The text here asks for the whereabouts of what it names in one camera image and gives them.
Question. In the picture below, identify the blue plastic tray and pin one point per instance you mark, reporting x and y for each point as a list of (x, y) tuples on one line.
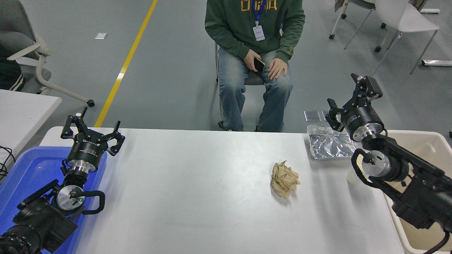
[(31, 169)]

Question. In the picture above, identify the person's right hand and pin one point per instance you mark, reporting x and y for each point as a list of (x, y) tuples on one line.
[(249, 61)]

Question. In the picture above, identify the chair with black castors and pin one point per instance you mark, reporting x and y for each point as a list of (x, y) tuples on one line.
[(332, 36)]

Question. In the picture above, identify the black smartphone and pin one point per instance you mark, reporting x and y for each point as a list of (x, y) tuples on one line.
[(259, 65)]

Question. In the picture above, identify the large pale plastic bin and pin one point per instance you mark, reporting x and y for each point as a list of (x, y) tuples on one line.
[(427, 148)]

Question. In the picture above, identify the grey office chair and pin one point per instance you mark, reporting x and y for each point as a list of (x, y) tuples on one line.
[(14, 21)]

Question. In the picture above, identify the tan paper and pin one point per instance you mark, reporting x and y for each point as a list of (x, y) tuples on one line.
[(284, 180)]

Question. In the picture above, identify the white side table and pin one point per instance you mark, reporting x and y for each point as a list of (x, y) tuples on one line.
[(21, 113)]

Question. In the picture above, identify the white table foot bar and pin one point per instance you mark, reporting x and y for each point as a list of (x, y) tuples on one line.
[(438, 62)]

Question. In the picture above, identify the person's left hand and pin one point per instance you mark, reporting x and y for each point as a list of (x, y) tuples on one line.
[(278, 67)]

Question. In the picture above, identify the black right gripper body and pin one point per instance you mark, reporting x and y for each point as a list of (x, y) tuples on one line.
[(362, 118)]

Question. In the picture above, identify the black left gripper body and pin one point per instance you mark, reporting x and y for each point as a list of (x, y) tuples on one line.
[(88, 150)]

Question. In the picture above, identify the cream paper cup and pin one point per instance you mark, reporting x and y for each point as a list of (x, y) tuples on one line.
[(353, 179)]

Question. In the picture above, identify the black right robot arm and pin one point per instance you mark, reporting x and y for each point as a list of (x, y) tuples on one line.
[(420, 183)]

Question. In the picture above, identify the person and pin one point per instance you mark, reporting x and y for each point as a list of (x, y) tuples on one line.
[(229, 28), (9, 74)]

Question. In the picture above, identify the metal floor plate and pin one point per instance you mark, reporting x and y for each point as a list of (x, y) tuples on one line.
[(325, 114), (312, 116)]

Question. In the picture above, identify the silver foil tray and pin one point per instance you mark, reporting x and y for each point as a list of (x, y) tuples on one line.
[(328, 148)]

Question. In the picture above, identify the white plastic chair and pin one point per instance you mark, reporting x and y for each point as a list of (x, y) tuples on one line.
[(392, 14)]

